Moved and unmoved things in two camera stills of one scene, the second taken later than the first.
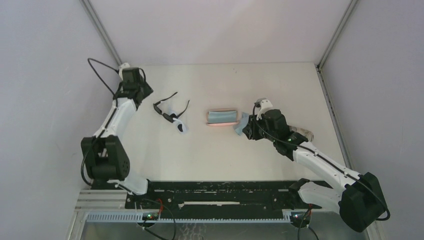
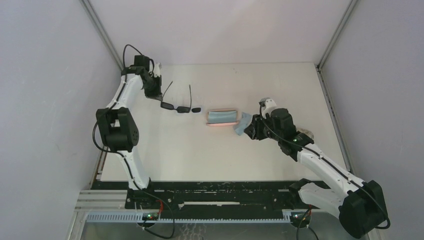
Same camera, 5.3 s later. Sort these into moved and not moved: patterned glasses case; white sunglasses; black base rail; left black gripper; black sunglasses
Moved: left black gripper; black sunglasses; white sunglasses
Not moved: black base rail; patterned glasses case
